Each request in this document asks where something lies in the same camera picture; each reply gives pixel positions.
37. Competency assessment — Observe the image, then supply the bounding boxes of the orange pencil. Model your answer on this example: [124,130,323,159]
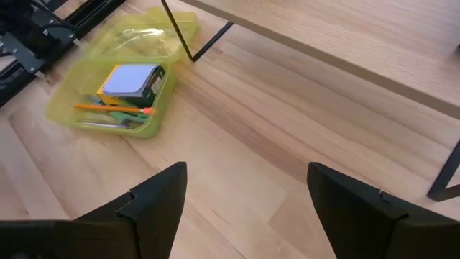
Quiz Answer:
[73,103,156,116]

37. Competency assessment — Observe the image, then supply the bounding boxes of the translucent yellow-green pencil case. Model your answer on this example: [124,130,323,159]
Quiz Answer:
[45,6,199,140]

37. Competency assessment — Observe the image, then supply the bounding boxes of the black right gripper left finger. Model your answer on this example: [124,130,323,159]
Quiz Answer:
[75,161,188,259]

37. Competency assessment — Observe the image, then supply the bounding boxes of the green-handled scissors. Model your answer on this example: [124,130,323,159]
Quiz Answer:
[76,94,149,130]

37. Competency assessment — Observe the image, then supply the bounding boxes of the wooden shelf riser black legs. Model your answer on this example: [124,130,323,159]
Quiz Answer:
[160,0,460,203]

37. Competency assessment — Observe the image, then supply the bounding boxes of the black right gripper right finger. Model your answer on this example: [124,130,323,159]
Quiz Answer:
[307,161,409,259]

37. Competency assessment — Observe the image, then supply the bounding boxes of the crayon box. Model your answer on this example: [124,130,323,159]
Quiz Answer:
[96,63,167,109]

